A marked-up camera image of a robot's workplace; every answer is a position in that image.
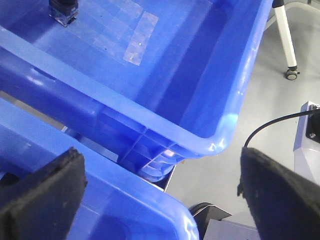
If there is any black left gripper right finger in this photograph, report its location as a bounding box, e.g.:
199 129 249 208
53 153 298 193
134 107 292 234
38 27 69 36
237 147 320 240

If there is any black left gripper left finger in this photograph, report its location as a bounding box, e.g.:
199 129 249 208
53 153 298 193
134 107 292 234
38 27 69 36
0 148 88 240

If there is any yellow push button switch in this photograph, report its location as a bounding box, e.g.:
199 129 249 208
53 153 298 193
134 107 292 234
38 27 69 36
48 0 79 27

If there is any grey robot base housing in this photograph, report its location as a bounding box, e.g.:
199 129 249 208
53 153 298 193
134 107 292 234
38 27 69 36
293 115 320 185

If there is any blue plastic crate left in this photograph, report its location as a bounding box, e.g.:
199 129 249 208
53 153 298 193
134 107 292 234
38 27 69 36
0 100 199 240

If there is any blue plastic crate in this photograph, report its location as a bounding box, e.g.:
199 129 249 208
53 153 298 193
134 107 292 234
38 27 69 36
0 100 199 240
0 0 272 182

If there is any blue plastic crate right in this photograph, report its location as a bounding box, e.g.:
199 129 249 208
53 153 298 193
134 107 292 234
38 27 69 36
0 0 272 182

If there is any white caster leg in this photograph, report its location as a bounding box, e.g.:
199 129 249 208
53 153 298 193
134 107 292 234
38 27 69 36
264 0 300 81

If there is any clear tape patch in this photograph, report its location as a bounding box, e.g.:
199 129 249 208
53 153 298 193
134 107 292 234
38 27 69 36
69 0 159 66

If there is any black cable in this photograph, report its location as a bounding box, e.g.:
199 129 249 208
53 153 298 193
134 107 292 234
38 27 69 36
243 108 320 149

